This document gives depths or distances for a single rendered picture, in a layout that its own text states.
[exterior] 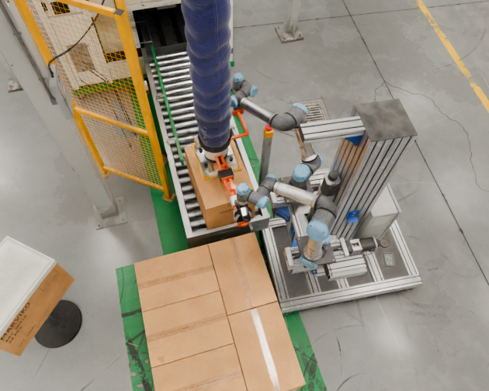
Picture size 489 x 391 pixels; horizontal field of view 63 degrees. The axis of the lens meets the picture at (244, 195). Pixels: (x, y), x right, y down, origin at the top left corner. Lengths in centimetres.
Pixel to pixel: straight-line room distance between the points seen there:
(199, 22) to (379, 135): 102
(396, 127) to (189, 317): 195
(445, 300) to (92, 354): 311
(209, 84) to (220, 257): 149
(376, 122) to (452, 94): 359
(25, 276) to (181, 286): 106
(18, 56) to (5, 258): 130
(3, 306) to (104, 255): 128
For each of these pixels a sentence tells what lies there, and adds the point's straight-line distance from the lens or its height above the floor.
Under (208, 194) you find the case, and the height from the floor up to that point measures 95.
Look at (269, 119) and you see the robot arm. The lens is 263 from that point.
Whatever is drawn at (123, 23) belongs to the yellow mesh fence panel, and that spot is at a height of 204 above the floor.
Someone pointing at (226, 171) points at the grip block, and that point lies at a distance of 277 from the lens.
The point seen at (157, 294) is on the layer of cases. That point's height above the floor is 54.
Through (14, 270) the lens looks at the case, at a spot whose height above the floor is 102.
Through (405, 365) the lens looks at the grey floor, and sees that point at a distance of 387.
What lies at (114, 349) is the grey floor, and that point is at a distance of 375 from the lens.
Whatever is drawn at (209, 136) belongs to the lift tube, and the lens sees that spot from 266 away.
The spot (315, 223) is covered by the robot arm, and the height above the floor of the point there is 168.
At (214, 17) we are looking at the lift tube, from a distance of 203.
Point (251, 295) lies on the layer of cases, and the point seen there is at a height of 54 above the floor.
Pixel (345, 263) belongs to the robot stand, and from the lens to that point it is 289.
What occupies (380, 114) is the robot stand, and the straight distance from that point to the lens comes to 220.
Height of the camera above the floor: 357
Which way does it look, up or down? 60 degrees down
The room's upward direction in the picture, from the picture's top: 3 degrees clockwise
